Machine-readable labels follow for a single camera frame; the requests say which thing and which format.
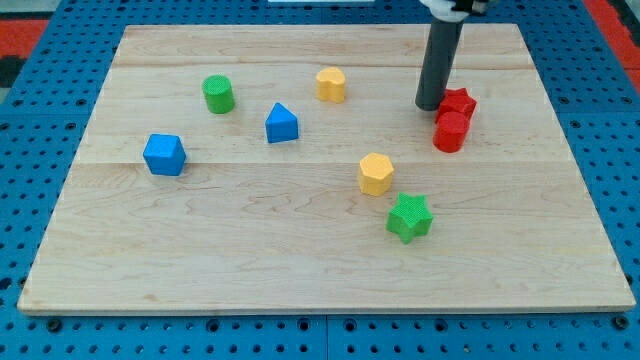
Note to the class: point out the green star block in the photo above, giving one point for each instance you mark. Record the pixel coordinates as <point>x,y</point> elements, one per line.
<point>410,217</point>

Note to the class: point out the yellow hexagon block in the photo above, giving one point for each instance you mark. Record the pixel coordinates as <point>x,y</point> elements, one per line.
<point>375,174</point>

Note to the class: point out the red star block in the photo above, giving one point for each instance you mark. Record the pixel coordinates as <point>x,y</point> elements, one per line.
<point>457,100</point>

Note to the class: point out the wooden board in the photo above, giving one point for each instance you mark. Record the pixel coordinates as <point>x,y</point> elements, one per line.
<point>252,227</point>

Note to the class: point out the blue triangle block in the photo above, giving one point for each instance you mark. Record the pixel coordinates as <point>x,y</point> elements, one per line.
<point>281,124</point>

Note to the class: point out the yellow heart block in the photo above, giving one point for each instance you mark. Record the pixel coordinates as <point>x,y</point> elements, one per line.
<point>330,85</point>

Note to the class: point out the green cylinder block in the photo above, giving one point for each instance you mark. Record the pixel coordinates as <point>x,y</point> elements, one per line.
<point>218,94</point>

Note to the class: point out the red cylinder block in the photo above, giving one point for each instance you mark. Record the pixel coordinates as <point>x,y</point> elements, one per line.
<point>451,131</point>

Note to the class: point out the blue cube block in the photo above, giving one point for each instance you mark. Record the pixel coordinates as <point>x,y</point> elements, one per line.
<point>164,154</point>

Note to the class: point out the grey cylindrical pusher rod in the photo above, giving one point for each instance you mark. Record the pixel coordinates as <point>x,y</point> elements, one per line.
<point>442,43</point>

